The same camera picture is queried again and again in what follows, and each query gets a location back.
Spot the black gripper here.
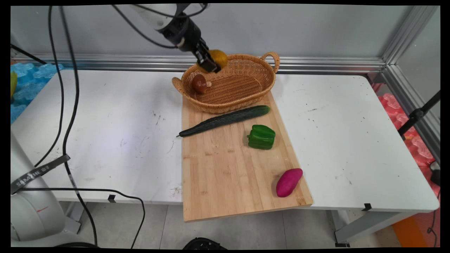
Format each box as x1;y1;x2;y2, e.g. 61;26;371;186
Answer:
160;16;222;74

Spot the yellow toy mango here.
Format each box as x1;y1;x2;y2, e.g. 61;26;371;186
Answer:
197;49;229;73

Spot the brown toy mushroom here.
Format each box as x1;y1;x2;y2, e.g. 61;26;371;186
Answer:
191;74;212;95

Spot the woven wicker basket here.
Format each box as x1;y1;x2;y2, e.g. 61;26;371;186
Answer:
172;52;281;114

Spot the dark green cucumber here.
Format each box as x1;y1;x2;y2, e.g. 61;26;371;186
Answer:
176;105;271;138

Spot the green bell pepper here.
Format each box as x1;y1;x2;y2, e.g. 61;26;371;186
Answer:
247;124;276;150

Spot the wooden cutting board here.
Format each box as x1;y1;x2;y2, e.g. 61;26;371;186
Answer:
181;91;314;223

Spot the purple sweet potato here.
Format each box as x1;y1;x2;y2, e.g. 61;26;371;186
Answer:
276;168;303;198

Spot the blue foam mat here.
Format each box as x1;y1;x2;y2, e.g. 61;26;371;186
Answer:
11;63;65;124

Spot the black round floor object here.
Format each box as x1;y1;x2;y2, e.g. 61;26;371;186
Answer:
182;237;228;250

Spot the grey table leg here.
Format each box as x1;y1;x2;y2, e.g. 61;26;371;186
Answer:
332;210;419;247
64;202;85;235

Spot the black stand leg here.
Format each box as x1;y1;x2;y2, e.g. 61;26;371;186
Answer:
397;90;441;141

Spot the red foam mat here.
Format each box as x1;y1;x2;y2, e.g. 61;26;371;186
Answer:
375;83;441;247

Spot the small black device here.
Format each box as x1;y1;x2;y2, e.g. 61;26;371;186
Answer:
429;161;441;187

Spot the orange floor mat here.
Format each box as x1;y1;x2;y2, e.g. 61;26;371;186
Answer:
391;214;432;248

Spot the aluminium frame rail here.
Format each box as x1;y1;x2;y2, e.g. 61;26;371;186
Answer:
381;65;441;164
11;53;386;74

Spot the black cable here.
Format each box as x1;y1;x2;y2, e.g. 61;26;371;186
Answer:
11;44;47;66
112;4;210;49
60;5;98;246
16;187;146;248
34;5;66;168

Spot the aluminium frame post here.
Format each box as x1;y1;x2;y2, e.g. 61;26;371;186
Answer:
382;5;439;65

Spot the grey velcro strap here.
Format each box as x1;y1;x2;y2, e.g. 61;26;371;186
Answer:
11;154;71;195

